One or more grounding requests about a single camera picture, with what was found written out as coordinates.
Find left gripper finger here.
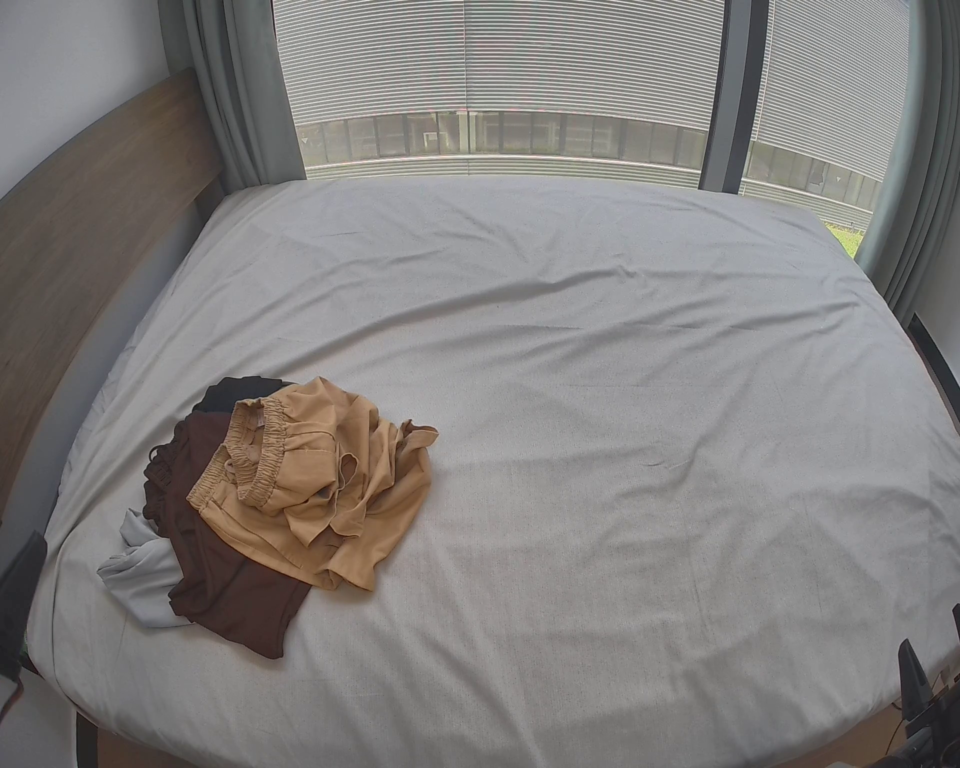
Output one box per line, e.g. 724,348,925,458
0,532,48,661

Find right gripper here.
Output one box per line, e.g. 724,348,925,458
898,602,960,768

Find tan shorts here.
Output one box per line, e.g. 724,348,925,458
186,376,440,594

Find bed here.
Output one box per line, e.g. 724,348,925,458
0,67,960,768

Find pale grey garment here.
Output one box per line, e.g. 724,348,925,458
96,507,185,630

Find brown shorts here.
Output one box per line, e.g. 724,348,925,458
142,412,312,661

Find black garment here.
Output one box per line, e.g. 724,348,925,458
191,377,290,414

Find grey-green curtain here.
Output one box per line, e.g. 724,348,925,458
855,0,960,320
157,0,307,192

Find window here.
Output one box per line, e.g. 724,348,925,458
270,0,912,260

